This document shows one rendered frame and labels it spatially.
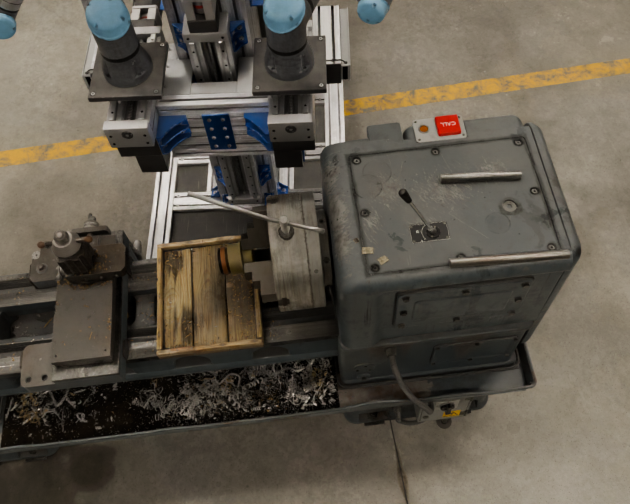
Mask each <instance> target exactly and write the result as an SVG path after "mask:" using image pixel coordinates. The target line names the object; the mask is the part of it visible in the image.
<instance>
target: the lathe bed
mask: <svg viewBox="0 0 630 504"><path fill-rule="evenodd" d="M141 261H142V262H141ZM133 262H134V263H133ZM151 263H152V264H151ZM130 268H131V272H132V279H130V278H128V286H130V287H129V288H130V289H128V306H127V312H128V314H129V315H130V316H132V317H130V316H129V315H128V316H129V318H127V325H128V324H131V325H128V326H129V328H127V339H129V341H127V342H129V343H130V344H131V346H130V345H129V344H128V345H129V346H128V351H129V352H128V358H127V360H126V379H125V380H124V381H119V382H125V381H134V380H142V379H151V378H159V377H167V376H176V375H184V374H192V373H201V372H209V371H217V370H226V369H234V368H242V367H251V366H259V365H268V364H276V363H284V362H293V361H301V360H309V359H318V358H326V357H334V356H339V353H338V335H339V328H338V321H337V319H335V310H334V308H335V304H334V303H333V301H332V297H331V288H330V286H329V287H325V293H326V306H325V307H317V308H314V307H313V308H309V309H301V310H292V311H284V312H281V311H280V310H279V306H278V301H272V302H273V303H274V304H275V303H276V302H277V304H275V305H273V304H272V303H271V302H267V303H265V304H263V303H262V297H261V292H260V297H261V307H263V305H264V307H265V306H266V307H267V308H266V309H265V308H264V307H263V308H261V310H262V323H263V337H264V347H256V348H248V349H239V350H230V349H229V351H226V352H218V353H209V354H201V355H196V354H195V353H194V355H191V356H183V357H175V358H166V359H159V357H158V356H157V349H155V348H156V347H157V344H156V343H157V326H156V325H157V287H155V286H156V285H157V258H156V259H147V260H138V261H132V265H130ZM153 272H155V273H153ZM142 276H145V277H142ZM147 276H148V278H147ZM11 277H12V278H11ZM140 277H141V279H140ZM151 277H152V278H153V279H152V278H151ZM19 278H20V279H19ZM21 278H22V279H21ZM133 278H134V279H133ZM143 279H144V281H143ZM134 282H135V284H136V285H133V284H134ZM139 282H140V283H139ZM22 288H23V289H22ZM145 288H147V289H145ZM21 289H22V290H21ZM56 289H57V287H49V288H40V289H36V288H35V287H34V286H32V285H31V284H30V283H29V273H28V274H19V275H11V276H2V277H0V355H1V356H0V396H8V395H17V394H25V393H34V392H30V391H28V390H26V389H25V388H24V387H23V386H22V385H21V383H20V377H21V369H20V367H19V365H20V355H21V352H22V351H23V350H24V349H25V347H27V346H28V345H34V344H43V343H50V342H52V336H53V327H51V326H53V325H54V314H55V313H54V311H55V304H56V302H55V301H56ZM18 290H19V291H18ZM23 290H24V291H23ZM14 291H15V292H14ZM17 292H18V294H17ZM19 292H20V293H19ZM1 293H2V294H1ZM6 293H7V294H6ZM16 294H17V295H16ZM3 295H4V296H3ZM136 295H137V296H136ZM148 295H149V296H148ZM151 295H152V296H151ZM19 296H20V297H19ZM146 296H147V297H146ZM17 297H19V298H17ZM148 297H149V298H148ZM139 298H140V299H139ZM1 299H2V300H1ZM135 300H136V301H137V302H136V301H135ZM138 300H139V301H138ZM150 302H151V303H150ZM152 302H154V303H152ZM19 303H20V304H19ZM137 303H138V305H137ZM17 304H18V305H17ZM10 305H11V306H10ZM20 305H21V306H20ZM141 305H142V307H141ZM132 306H133V307H134V308H132V310H131V309H130V307H132ZM148 306H149V307H148ZM151 306H152V307H151ZM139 307H140V308H139ZM141 308H142V309H141ZM151 308H152V310H151ZM140 309H141V310H140ZM270 309H271V310H272V311H271V310H270ZM149 310H150V311H149ZM146 311H147V314H148V315H147V316H146ZM153 311H154V312H153ZM272 312H273V313H272ZM140 313H143V314H140ZM153 313H154V314H153ZM38 314H39V315H40V317H38V316H37V315H38ZM45 314H46V315H45ZM137 315H138V316H137ZM150 315H152V316H151V317H149V316H150ZM153 315H154V316H153ZM49 318H53V319H52V320H51V321H50V322H49V321H48V320H50V319H49ZM150 318H151V319H150ZM152 318H153V320H152ZM35 319H36V320H35ZM37 319H38V320H39V319H40V320H41V322H40V321H38V320H37ZM143 319H144V321H145V322H143V321H142V320H143ZM154 319H155V320H154ZM42 320H43V321H44V320H45V321H46V322H42ZM136 320H137V321H136ZM275 320H276V321H275ZM148 321H149V322H148ZM152 321H153V322H152ZM272 321H274V322H272ZM20 322H21V323H22V324H20ZM47 322H49V323H48V325H46V324H47ZM155 322H156V323H155ZM271 322H272V323H271ZM146 323H148V324H146ZM273 323H274V324H273ZM149 324H150V325H149ZM270 324H271V325H273V326H271V325H270ZM275 324H276V325H275ZM45 325H46V327H45V328H44V326H45ZM279 325H280V326H279ZM13 326H15V327H18V326H20V327H19V328H14V329H15V330H14V332H15V334H16V335H15V334H11V333H12V332H13V329H12V327H13ZM128 326H127V327H128ZM133 326H134V327H133ZM26 327H28V329H27V328H26ZM40 327H41V328H40ZM273 327H275V328H273ZM35 328H36V329H35ZM18 329H20V330H18ZM275 329H276V331H275ZM277 329H278V330H277ZM10 330H11V331H10ZM271 330H272V333H271V332H269V331H271ZM279 330H280V331H279ZM9 331H10V332H9ZM25 331H27V332H26V333H24V332H25ZM22 333H24V335H25V334H27V335H28V334H29V336H30V335H32V336H30V337H28V336H23V335H22ZM33 333H34V334H33ZM270 333H271V334H270ZM35 334H38V335H35ZM45 334H46V335H45ZM33 335H35V336H33ZM270 335H271V336H270ZM273 335H274V336H273ZM148 336H149V337H148ZM152 337H153V338H154V339H153V338H152ZM16 338H17V339H16ZM272 338H274V339H273V340H272ZM151 339H152V341H153V342H155V341H156V342H155V343H154V344H153V345H152V346H151V344H152V343H153V342H151V341H150V340H151ZM12 340H14V341H12ZM131 340H133V341H131ZM147 341H148V343H147ZM133 342H134V343H133ZM4 343H5V344H4ZM13 343H14V344H13ZM141 343H142V344H141ZM145 343H146V344H145ZM7 344H8V345H7ZM136 345H137V346H136ZM145 345H146V346H145ZM150 346H151V347H150ZM155 346H156V347H155ZM153 347H154V348H153ZM134 349H135V350H134ZM153 349H154V351H153V352H152V350H153ZM132 351H133V352H132ZM143 351H146V352H147V353H146V352H144V353H143ZM2 353H3V354H2ZM155 353H156V354H155ZM13 354H14V356H13ZM15 356H16V357H15ZM129 356H130V357H129ZM7 357H9V358H7ZM10 357H11V358H10ZM12 357H13V358H14V359H15V360H14V361H11V360H13V359H12ZM5 362H6V363H5ZM10 362H12V363H11V364H9V363H10ZM7 364H8V365H7ZM11 365H13V366H11ZM10 368H11V369H10ZM2 369H3V370H2ZM4 371H5V373H4Z"/></svg>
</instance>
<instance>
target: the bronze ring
mask: <svg viewBox="0 0 630 504"><path fill-rule="evenodd" d="M217 256H218V264H219V268H220V272H221V274H222V275H227V274H230V273H232V275H237V274H243V275H245V273H244V263H250V262H251V263H252V262H256V261H255V254H254V249H246V250H242V245H241V241H239V242H238V243H234V244H228V246H227V247H220V248H218V250H217Z"/></svg>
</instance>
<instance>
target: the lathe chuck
mask: <svg viewBox="0 0 630 504"><path fill-rule="evenodd" d="M273 198H276V199H278V202H276V204H271V203H267V204H266V210H267V216H269V217H274V218H278V219H279V217H280V216H282V215H285V216H287V217H288V221H292V222H296V223H301V224H304V223H303V214H302V206H301V198H300V192H297V193H288V194H280V195H271V196H267V197H266V201H267V200H271V199H273ZM267 223H268V234H269V244H270V253H271V261H272V269H273V276H274V283H275V290H276V296H277V299H278V300H282V298H287V299H290V304H288V306H283V305H279V304H278V306H279V310H280V311H281V312H284V311H292V310H301V309H309V308H313V300H312V291H311V282H310V274H309V265H308V257H307V248H306V240H305V231H304V229H300V228H296V227H291V226H290V227H291V228H292V229H293V234H292V236H291V237H289V238H283V237H282V236H281V235H280V229H281V227H280V224H278V223H273V222H269V221H267Z"/></svg>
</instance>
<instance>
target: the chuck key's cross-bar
mask: <svg viewBox="0 0 630 504"><path fill-rule="evenodd" d="M187 196H189V197H192V198H195V199H199V200H202V201H205V202H208V203H211V204H214V205H218V206H221V207H224V208H227V209H230V210H233V211H236V212H240V213H243V214H246V215H249V216H252V217H255V218H259V219H262V220H265V221H269V222H273V223H278V224H280V223H279V219H278V218H274V217H269V216H266V215H262V214H259V213H256V212H253V211H250V210H247V209H244V208H240V207H237V206H234V205H231V204H228V203H225V202H222V201H218V200H215V199H212V198H209V197H206V196H203V195H200V194H196V193H193V192H190V191H188V193H187ZM287 226H291V227H296V228H300V229H304V230H309V231H313V232H318V233H322V234H324V232H325V229H323V228H318V227H314V226H309V225H305V224H301V223H296V222H292V221H289V222H288V224H287Z"/></svg>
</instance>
